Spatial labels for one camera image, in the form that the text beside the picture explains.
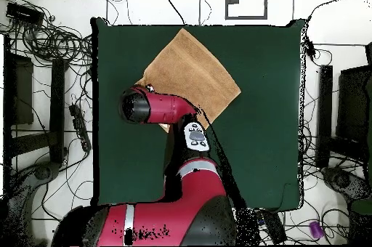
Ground long black cable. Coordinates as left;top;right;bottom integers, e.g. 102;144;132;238
157;0;187;26

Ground coiled black cable bundle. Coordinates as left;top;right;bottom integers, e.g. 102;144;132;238
17;18;94;66

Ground black metal frame stand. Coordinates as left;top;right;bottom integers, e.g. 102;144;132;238
315;41;372;172
2;34;70;172

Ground grey square floor frame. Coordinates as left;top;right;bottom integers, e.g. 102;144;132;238
225;0;269;20

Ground dark green table cloth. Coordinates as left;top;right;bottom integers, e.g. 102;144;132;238
89;16;306;212

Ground grey curved stand base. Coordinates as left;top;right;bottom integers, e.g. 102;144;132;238
7;161;62;246
320;166;371;201

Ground small purple cylinder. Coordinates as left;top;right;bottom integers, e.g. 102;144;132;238
308;220;325;238

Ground orange terry towel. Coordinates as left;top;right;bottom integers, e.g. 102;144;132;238
135;28;242;134

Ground black power strip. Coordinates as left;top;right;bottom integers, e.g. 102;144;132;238
68;103;92;153

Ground black power brick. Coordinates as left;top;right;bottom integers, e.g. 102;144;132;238
259;209;288;245

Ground black flat box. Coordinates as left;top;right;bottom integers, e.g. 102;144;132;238
5;2;45;27

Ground black cable connector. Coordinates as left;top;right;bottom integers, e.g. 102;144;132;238
304;39;318;60

